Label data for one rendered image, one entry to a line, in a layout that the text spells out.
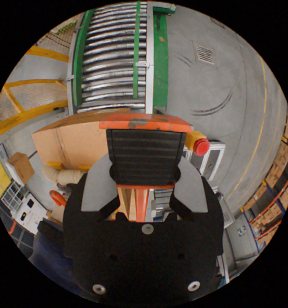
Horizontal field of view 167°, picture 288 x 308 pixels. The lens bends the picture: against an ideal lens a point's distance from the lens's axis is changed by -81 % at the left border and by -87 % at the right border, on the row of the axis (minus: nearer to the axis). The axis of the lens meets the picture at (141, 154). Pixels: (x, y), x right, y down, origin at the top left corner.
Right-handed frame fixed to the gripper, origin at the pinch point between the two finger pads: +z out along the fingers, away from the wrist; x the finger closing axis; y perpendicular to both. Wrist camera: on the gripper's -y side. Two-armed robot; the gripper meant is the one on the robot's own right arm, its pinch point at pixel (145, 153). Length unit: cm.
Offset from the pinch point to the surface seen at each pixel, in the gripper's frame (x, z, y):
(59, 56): -69, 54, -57
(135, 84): -6, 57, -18
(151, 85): 5, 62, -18
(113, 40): -26, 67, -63
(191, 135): 18.3, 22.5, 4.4
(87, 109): -46, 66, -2
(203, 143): 21.1, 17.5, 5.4
